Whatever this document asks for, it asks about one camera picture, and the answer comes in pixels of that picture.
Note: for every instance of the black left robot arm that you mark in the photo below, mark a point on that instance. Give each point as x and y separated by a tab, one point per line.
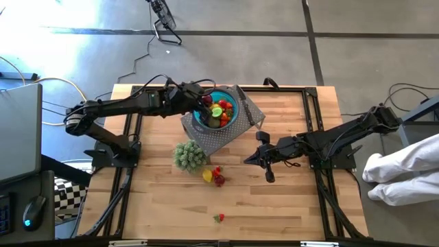
120	104

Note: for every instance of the grey perforated metal shelf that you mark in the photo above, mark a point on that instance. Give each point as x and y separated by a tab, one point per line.
219	140

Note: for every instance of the whole brown kiwi fruit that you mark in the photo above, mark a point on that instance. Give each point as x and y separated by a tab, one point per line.
214	123

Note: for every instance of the grey laptop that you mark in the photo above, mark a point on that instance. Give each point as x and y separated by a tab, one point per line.
19	137

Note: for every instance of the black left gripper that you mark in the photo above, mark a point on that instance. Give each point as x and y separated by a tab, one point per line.
187	99

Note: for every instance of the black keyboard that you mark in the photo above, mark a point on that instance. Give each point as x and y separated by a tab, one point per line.
6	219

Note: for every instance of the black white checkerboard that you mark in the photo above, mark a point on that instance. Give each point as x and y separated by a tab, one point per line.
68	197

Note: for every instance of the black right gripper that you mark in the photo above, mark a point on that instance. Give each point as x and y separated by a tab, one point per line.
278	151

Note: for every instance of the black side desk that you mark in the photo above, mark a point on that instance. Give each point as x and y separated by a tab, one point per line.
13	192

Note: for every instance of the red apple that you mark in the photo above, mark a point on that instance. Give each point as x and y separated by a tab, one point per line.
219	180

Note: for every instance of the black computer mouse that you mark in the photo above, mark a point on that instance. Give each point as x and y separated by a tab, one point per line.
34	212

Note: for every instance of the grey metal stand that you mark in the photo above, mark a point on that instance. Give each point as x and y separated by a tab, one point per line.
415	118

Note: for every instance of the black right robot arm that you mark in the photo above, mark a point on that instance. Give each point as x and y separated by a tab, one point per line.
343	137

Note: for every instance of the blue collapsible colander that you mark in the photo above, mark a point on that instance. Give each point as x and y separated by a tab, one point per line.
234	103

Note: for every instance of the black aluminium table frame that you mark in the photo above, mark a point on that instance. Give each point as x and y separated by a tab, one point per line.
161	161

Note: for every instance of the dark red pomegranate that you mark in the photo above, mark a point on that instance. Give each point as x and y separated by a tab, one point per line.
206	99

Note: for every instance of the black floor fan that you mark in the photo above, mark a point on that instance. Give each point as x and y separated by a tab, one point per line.
168	15

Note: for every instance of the artificial green succulent plant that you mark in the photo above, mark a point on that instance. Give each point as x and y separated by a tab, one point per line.
189	156

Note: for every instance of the yellow plastic lemon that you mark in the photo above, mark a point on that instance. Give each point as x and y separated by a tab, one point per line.
214	106
207	175

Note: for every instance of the person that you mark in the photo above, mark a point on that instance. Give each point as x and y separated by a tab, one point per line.
404	171

